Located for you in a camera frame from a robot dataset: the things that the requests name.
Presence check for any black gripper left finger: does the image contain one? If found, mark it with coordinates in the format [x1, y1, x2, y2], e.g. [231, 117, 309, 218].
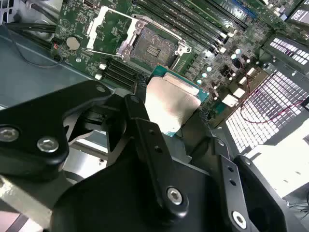
[0, 79, 191, 221]

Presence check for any metal socket cover frame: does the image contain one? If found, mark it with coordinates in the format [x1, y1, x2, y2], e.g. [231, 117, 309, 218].
[85, 6, 145, 58]

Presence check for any silver-topped CPU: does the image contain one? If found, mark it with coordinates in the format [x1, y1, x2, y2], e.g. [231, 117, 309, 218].
[144, 64, 210, 139]

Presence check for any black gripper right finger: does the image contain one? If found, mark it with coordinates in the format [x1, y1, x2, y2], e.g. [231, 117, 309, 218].
[190, 111, 294, 232]

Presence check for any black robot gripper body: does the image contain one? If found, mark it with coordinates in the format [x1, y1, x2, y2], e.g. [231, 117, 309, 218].
[50, 145, 227, 232]

